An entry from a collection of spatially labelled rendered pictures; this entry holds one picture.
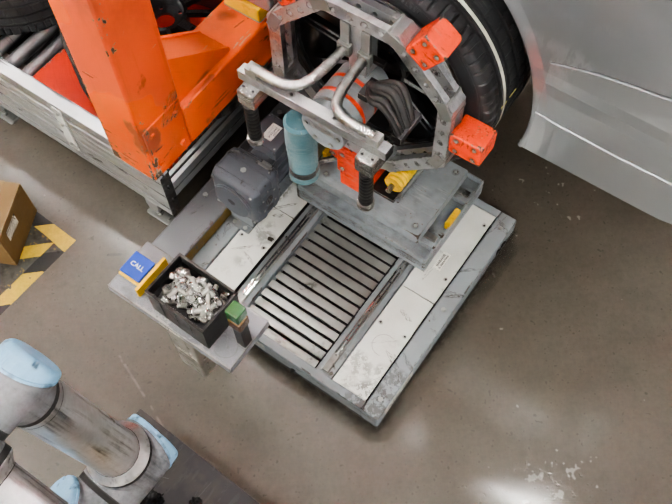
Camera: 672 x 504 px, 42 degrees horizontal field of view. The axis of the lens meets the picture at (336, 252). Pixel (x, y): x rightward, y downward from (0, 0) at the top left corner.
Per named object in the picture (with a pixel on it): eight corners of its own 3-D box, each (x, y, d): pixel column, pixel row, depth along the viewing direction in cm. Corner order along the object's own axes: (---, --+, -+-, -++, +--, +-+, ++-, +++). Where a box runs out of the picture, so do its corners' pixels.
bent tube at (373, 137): (423, 92, 201) (427, 61, 192) (377, 149, 194) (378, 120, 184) (360, 58, 206) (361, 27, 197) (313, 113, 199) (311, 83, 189)
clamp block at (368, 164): (393, 152, 203) (394, 139, 198) (371, 179, 199) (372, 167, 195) (375, 142, 204) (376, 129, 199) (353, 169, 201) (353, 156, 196)
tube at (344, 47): (353, 54, 207) (353, 23, 197) (305, 108, 199) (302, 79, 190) (293, 22, 212) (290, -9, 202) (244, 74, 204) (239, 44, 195)
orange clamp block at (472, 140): (462, 129, 216) (494, 146, 213) (446, 151, 213) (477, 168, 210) (466, 112, 210) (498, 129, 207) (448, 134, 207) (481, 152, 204)
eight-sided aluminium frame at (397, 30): (451, 184, 236) (476, 50, 188) (438, 201, 234) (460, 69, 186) (290, 94, 252) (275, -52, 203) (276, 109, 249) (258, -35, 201)
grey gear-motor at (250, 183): (336, 164, 299) (334, 101, 268) (262, 253, 284) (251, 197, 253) (294, 140, 304) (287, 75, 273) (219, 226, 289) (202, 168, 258)
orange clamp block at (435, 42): (441, 50, 197) (464, 38, 189) (423, 73, 194) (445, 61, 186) (421, 27, 195) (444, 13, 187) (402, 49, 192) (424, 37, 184)
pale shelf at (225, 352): (270, 325, 235) (269, 320, 232) (231, 374, 229) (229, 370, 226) (149, 245, 247) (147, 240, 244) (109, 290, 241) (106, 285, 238)
